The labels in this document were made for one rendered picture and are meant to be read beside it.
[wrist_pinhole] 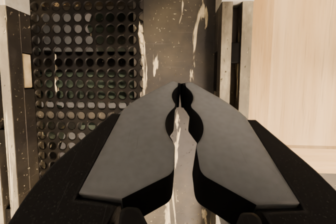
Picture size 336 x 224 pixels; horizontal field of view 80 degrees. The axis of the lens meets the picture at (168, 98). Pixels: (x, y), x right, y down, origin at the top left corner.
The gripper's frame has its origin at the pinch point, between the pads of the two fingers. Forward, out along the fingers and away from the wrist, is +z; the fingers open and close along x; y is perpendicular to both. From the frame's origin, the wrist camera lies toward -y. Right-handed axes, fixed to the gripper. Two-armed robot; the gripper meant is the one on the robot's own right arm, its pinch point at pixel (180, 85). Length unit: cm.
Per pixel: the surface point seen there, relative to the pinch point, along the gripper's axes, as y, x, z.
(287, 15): 1.2, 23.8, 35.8
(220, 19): 1.7, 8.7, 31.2
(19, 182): 35, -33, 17
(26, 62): 13.3, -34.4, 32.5
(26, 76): 16.1, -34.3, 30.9
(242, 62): 8.6, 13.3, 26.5
